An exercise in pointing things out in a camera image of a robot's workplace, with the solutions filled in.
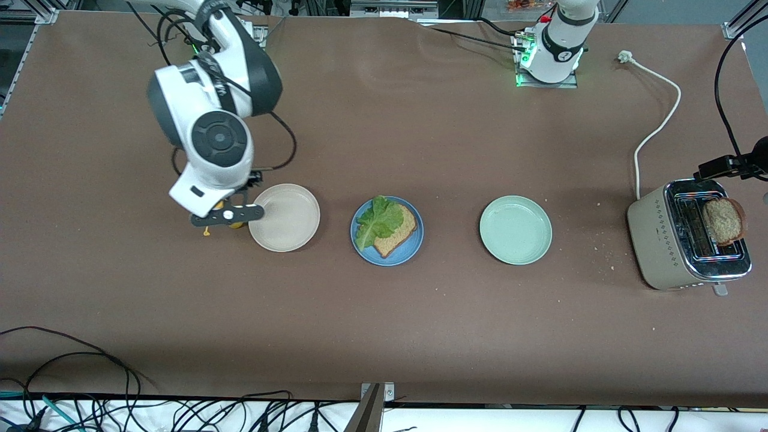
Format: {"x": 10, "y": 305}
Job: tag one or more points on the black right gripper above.
{"x": 254, "y": 178}

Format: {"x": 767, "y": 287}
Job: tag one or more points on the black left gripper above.
{"x": 760, "y": 150}

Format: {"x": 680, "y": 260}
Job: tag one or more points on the yellow squeeze bottle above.
{"x": 237, "y": 226}

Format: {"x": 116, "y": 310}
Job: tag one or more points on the green lettuce leaf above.
{"x": 378, "y": 221}

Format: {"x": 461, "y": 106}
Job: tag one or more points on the brown bread slice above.
{"x": 725, "y": 221}
{"x": 399, "y": 237}

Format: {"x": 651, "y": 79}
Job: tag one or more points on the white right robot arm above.
{"x": 216, "y": 138}

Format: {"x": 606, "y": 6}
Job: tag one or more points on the beige round plate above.
{"x": 291, "y": 222}

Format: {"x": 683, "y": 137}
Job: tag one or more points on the blue round plate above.
{"x": 414, "y": 249}

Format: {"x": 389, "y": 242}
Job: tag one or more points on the pale green round plate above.
{"x": 516, "y": 230}

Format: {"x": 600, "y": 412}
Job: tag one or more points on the beige two-slot toaster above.
{"x": 657, "y": 240}

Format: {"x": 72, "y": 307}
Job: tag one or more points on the brown table cover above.
{"x": 384, "y": 330}

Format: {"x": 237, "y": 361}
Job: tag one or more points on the aluminium profile corner piece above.
{"x": 48, "y": 15}

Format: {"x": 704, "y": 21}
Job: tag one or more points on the dark aluminium strut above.
{"x": 366, "y": 414}

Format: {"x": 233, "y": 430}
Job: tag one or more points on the orange snack packets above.
{"x": 522, "y": 5}

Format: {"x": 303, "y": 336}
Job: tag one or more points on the slanted aluminium profile with bracket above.
{"x": 733, "y": 30}

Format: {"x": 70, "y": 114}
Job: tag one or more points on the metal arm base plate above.
{"x": 546, "y": 85}
{"x": 259, "y": 35}

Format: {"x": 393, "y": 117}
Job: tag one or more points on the silver aluminium frame bar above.
{"x": 393, "y": 8}

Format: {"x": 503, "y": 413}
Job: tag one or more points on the small silver metal bracket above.
{"x": 389, "y": 391}

